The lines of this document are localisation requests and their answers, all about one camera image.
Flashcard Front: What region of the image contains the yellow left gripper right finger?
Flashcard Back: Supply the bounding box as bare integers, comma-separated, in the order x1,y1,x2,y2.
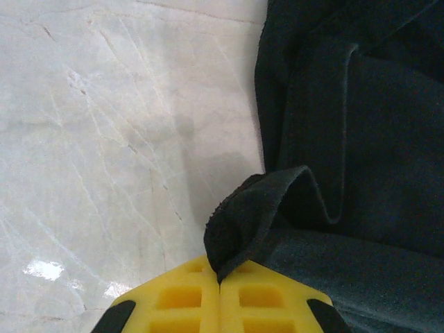
218,259,350,333

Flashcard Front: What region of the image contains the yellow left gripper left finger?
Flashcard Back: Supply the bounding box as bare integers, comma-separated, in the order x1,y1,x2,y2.
90,262,222,333

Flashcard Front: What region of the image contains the black t-shirt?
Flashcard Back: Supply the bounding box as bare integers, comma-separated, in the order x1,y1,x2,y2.
203,0,444,333

